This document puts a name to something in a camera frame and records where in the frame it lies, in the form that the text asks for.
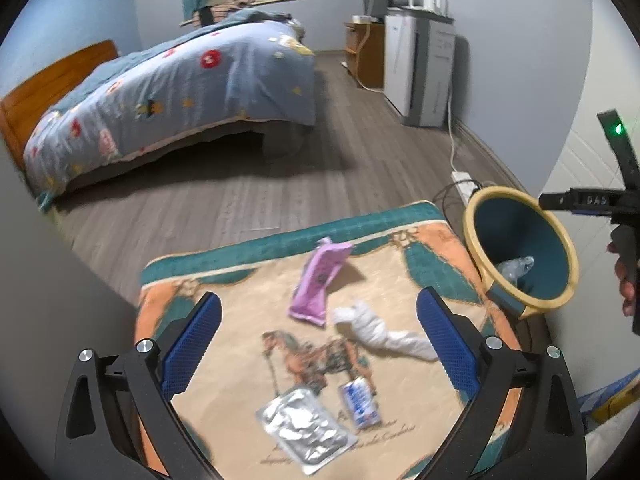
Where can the grey appliance cabinet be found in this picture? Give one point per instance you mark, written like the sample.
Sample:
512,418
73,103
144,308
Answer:
435,75

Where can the wooden nightstand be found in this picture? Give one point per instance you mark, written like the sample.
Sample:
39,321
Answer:
367,55

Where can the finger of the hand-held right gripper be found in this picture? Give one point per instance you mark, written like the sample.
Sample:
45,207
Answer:
580,200

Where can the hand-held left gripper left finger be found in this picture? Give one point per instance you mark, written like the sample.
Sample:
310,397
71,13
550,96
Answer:
192,345

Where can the white crumpled tissue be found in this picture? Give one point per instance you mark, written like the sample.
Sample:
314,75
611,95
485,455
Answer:
370,330

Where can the teal orange patterned mat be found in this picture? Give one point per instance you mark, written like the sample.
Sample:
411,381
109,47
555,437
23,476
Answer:
250,280

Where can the white fluffy rug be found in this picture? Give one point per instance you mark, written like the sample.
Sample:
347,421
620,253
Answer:
615,450

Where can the bed with blue quilt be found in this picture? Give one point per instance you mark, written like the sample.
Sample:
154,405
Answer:
190,95

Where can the silver foil packet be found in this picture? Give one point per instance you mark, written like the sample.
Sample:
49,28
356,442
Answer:
300,425

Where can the purple plastic packet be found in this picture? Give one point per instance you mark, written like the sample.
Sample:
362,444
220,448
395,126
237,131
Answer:
317,285

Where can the white power adapter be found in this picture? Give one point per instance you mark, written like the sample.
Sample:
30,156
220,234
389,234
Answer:
361,19

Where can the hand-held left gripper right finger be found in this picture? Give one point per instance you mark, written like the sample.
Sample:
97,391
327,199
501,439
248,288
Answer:
447,340

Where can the white air purifier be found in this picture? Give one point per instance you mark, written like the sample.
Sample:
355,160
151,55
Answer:
397,60

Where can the wooden headboard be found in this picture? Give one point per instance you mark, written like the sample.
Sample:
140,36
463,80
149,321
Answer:
45,90

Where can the yellow-rimmed teal bin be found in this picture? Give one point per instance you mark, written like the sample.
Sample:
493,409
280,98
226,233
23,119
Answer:
520,230

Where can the clear plastic wrap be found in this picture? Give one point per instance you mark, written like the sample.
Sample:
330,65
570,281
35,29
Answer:
516,267

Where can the blue yellow box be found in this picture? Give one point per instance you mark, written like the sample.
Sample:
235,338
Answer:
610,400

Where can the blue white small packet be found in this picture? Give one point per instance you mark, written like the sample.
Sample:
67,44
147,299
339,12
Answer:
357,402

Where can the grey bed base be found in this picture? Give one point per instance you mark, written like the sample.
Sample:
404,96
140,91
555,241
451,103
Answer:
210,137

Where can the white power strip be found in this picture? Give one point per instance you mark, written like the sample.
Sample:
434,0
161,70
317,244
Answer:
465,185

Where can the person's right hand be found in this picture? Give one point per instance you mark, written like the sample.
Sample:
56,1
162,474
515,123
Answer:
627,290

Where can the white router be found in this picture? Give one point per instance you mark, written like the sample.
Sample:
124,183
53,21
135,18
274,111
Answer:
430,2

